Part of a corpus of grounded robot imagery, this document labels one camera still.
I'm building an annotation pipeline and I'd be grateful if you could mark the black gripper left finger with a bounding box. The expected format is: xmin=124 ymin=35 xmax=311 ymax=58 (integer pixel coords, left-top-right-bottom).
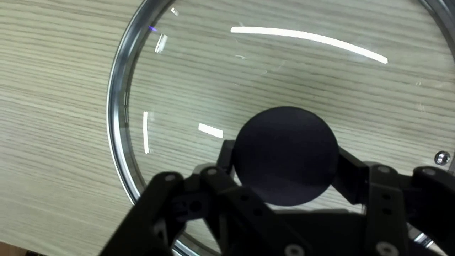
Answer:
xmin=100 ymin=139 xmax=286 ymax=256

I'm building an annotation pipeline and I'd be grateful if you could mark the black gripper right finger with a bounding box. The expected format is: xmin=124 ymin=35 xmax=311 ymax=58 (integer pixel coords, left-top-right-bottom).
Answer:
xmin=332 ymin=146 xmax=455 ymax=256

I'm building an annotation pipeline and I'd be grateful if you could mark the glass lid with black knob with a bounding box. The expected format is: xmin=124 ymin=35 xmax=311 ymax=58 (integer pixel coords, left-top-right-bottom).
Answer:
xmin=106 ymin=0 xmax=455 ymax=256

